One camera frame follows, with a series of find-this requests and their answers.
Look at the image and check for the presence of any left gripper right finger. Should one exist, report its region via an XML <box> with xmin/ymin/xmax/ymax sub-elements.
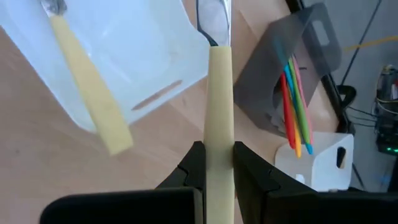
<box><xmin>233</xmin><ymin>140</ymin><xmax>398</xmax><ymax>224</ymax></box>

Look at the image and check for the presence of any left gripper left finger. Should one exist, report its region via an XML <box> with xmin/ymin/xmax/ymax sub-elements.
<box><xmin>39</xmin><ymin>140</ymin><xmax>206</xmax><ymax>224</ymax></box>

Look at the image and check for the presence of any blue silicone spoon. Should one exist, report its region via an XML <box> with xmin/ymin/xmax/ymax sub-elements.
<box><xmin>273</xmin><ymin>40</ymin><xmax>314</xmax><ymax>156</ymax></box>

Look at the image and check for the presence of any red silicone spatula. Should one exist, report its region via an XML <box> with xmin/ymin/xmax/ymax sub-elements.
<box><xmin>279</xmin><ymin>72</ymin><xmax>296</xmax><ymax>150</ymax></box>

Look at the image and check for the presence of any green silicone spoon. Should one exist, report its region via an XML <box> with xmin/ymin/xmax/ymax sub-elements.
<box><xmin>287</xmin><ymin>57</ymin><xmax>312</xmax><ymax>146</ymax></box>

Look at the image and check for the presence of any pink silicone spatula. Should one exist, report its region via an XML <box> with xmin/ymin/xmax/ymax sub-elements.
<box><xmin>292</xmin><ymin>55</ymin><xmax>313</xmax><ymax>144</ymax></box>

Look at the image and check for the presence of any white plastic bin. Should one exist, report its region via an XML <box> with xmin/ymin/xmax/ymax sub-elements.
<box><xmin>0</xmin><ymin>0</ymin><xmax>211</xmax><ymax>134</ymax></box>
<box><xmin>274</xmin><ymin>131</ymin><xmax>355</xmax><ymax>192</ymax></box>

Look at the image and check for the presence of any black perforated control box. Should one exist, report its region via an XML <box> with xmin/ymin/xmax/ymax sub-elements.
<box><xmin>374</xmin><ymin>63</ymin><xmax>398</xmax><ymax>155</ymax></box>

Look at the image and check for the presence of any grey translucent plastic bin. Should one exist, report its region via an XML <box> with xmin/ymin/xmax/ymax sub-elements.
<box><xmin>233</xmin><ymin>2</ymin><xmax>343</xmax><ymax>139</ymax></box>

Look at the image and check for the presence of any yellow hanging extension cable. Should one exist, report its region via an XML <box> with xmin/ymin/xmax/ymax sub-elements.
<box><xmin>343</xmin><ymin>35</ymin><xmax>398</xmax><ymax>52</ymax></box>

